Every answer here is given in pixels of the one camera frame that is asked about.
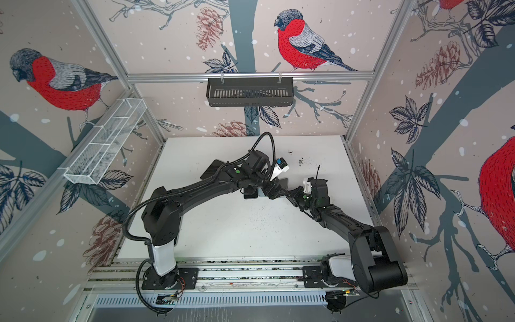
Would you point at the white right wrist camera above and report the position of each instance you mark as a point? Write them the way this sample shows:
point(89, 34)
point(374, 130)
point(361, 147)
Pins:
point(307, 186)

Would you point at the bare black phone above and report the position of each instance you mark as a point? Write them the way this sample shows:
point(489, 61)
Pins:
point(250, 192)

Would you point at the white mesh tray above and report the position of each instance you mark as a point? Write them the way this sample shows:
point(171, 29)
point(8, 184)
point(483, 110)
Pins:
point(108, 138)

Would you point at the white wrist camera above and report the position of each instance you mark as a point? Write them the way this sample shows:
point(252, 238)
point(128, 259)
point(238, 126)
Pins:
point(307, 186)
point(280, 166)

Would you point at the aluminium mounting rail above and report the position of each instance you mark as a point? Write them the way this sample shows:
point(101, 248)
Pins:
point(216, 274)

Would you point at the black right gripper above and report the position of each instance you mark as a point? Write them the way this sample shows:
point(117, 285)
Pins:
point(298, 192)

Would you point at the black wire basket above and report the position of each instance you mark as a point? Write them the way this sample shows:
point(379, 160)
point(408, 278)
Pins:
point(248, 92)

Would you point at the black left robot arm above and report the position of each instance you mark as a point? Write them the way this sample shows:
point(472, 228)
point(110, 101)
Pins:
point(163, 215)

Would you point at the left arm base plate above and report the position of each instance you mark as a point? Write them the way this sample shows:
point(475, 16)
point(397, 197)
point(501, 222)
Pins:
point(177, 279)

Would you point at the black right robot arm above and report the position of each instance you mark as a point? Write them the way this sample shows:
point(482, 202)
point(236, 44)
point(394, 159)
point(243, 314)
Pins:
point(375, 262)

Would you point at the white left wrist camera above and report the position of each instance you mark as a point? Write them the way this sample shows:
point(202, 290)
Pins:
point(280, 166)

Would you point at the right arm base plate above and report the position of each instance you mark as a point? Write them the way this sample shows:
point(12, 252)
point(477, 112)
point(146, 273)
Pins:
point(316, 277)

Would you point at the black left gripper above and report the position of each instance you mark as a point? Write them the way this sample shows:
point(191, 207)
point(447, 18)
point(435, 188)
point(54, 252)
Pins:
point(275, 194)

